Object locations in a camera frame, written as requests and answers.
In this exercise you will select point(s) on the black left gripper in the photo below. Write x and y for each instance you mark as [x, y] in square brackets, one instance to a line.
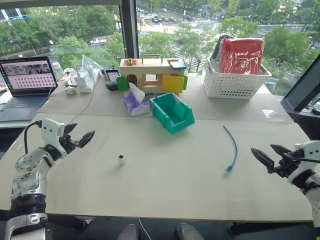
[70, 144]

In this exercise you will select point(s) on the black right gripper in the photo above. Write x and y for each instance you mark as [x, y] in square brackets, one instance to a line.
[287, 165]

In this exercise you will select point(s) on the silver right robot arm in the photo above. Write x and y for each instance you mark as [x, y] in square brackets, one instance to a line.
[313, 200]

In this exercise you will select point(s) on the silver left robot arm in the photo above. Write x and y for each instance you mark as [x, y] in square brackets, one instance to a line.
[27, 175]

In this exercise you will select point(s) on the small white connector block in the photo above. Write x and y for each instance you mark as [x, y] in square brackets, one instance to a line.
[121, 160]

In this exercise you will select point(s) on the small beige shell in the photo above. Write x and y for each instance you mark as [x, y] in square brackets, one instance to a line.
[70, 90]

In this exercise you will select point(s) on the white power strip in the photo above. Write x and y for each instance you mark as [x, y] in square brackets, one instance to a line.
[89, 80]

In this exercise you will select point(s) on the small orange brown item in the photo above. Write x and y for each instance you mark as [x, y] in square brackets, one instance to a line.
[65, 77]

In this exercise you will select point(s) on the black computer mouse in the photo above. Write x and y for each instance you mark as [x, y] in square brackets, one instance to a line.
[111, 85]

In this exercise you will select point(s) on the purple tissue pack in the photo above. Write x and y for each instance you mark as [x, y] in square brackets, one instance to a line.
[136, 103]

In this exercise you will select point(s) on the black handheld controller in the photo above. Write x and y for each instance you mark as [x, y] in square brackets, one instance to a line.
[112, 74]

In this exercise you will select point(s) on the black tilted monitor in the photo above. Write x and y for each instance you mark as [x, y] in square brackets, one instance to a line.
[302, 90]

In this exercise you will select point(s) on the clear plastic triangular sheet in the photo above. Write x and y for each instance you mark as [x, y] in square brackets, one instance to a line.
[90, 62]

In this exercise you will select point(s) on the open laptop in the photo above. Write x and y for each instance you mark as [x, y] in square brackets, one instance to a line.
[27, 80]

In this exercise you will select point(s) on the white perforated plastic basket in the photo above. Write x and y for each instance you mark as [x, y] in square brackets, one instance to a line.
[232, 85]

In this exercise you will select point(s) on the wooden toy lock box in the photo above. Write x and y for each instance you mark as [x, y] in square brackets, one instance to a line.
[150, 72]

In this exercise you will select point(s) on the green plastic bin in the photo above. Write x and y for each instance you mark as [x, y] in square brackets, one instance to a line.
[172, 112]

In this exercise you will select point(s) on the red plastic-wrapped package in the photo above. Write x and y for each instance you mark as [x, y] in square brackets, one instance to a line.
[241, 55]

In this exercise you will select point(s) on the dark rounded shape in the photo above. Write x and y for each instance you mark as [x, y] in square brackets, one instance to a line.
[188, 232]

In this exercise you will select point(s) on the dark bag behind package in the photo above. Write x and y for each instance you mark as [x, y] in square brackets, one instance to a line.
[217, 51]

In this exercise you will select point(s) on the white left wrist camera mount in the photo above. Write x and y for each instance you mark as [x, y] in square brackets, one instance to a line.
[50, 130]

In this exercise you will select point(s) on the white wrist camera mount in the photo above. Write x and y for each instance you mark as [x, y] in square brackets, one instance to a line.
[50, 130]
[310, 150]

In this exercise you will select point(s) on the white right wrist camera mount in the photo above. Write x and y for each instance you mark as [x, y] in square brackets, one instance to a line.
[310, 150]

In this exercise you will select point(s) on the dark window frame pillar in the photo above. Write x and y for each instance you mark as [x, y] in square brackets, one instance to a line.
[128, 27]

